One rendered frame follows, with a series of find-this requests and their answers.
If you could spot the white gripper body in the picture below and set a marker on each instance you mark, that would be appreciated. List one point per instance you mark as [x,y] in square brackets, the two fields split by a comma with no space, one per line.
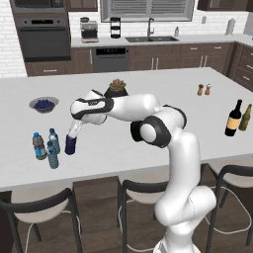
[75,127]

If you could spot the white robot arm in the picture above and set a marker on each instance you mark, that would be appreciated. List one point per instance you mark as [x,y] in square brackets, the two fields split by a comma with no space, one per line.
[184,154]

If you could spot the dark blue plastic bottle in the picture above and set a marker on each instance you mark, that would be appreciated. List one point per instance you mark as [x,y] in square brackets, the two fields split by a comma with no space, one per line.
[70,145]

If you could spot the clear blue plastic water bottle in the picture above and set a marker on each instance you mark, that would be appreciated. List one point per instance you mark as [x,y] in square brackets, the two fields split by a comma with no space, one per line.
[54,141]
[52,157]

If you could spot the grey bowl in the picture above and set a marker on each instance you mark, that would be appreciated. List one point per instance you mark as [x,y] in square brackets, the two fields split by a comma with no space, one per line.
[44,104]

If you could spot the blueberries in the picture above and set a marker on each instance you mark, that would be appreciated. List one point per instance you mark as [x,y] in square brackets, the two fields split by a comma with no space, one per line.
[44,104]

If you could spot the grey bottle with blue label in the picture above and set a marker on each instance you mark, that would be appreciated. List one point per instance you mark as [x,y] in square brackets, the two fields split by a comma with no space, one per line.
[39,148]

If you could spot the succulent in black pot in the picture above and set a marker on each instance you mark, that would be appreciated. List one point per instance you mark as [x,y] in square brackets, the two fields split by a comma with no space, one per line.
[116,88]

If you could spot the brown drawer under oven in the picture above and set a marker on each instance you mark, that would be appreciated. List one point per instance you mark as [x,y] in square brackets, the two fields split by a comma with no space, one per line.
[49,69]

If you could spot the grey dishwasher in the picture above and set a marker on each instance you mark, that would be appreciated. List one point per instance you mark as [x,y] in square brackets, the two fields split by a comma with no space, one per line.
[110,60]

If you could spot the black stool with beige seat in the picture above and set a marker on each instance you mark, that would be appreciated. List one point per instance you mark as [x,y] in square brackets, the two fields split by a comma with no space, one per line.
[141,191]
[39,206]
[235,176]

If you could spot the silver coffee machine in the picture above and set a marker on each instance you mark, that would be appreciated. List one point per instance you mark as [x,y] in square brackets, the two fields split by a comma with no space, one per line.
[89,31]

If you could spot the black tiered stand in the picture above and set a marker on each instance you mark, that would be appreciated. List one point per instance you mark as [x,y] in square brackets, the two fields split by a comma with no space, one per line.
[115,28]

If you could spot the dark sink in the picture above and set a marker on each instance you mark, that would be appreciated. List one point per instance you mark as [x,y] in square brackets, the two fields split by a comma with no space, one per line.
[151,39]

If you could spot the brown base cupboards run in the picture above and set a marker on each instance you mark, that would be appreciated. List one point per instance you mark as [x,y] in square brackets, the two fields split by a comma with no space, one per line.
[171,57]

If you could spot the grey tap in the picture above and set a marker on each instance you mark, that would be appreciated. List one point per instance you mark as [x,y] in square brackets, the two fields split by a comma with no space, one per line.
[150,28]

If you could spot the brown pepper shaker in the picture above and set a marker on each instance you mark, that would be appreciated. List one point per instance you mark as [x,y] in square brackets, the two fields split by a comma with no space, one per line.
[200,90]

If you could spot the brown shaker with white top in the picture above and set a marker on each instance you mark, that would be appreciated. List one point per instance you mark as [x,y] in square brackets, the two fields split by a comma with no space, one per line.
[207,89]

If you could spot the window with grey blinds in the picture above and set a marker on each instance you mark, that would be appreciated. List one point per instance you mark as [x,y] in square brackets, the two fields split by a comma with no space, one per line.
[147,9]

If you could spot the grey soap dispenser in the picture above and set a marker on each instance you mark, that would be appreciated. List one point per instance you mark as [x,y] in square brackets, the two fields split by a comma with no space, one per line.
[176,32]

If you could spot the dark wine bottle, tan label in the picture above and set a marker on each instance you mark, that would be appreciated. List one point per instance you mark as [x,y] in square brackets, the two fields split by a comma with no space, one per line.
[233,122]

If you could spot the green glass bottle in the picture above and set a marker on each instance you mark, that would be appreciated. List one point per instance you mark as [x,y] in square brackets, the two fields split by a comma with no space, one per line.
[245,120]

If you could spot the brown side cupboards run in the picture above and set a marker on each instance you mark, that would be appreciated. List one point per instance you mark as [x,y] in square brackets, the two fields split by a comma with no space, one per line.
[243,67]

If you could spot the white paper towel roll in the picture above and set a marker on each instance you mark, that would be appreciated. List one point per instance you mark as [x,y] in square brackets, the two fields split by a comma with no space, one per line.
[230,27]

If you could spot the black wall oven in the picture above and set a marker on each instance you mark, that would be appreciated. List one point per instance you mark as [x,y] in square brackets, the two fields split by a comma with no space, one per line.
[42,38]

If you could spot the brown wall cupboard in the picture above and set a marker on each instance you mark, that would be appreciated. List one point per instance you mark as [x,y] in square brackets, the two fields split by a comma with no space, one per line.
[81,5]
[224,4]

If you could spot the white wall socket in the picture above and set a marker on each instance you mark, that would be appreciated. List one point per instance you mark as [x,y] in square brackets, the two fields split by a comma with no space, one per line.
[204,19]

